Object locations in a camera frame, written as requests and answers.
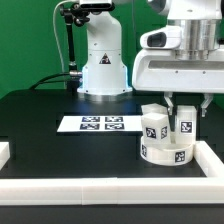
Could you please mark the white front fence wall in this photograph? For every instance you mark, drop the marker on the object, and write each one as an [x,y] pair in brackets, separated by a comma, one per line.
[117,191]

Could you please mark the white round stool seat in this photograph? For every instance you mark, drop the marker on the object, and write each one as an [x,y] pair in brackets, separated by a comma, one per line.
[167,154]

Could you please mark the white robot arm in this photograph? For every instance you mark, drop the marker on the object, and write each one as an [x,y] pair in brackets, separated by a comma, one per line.
[183,56]

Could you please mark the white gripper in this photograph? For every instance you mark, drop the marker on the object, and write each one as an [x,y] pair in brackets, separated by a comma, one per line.
[160,71]

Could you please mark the black camera stand pole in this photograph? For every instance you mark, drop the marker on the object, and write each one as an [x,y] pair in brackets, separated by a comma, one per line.
[73,15]

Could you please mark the white fence wall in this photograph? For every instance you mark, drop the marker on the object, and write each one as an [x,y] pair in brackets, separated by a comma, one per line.
[208,161]
[117,191]
[4,153]

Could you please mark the white right fence wall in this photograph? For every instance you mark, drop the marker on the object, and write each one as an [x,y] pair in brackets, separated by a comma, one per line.
[208,161]

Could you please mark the white left fence wall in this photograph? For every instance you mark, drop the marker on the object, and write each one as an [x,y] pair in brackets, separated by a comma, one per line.
[4,153]

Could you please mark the white marker sheet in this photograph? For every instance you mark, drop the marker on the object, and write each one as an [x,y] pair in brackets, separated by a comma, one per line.
[120,123]

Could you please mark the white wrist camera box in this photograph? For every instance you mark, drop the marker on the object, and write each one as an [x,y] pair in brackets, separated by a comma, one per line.
[168,37]

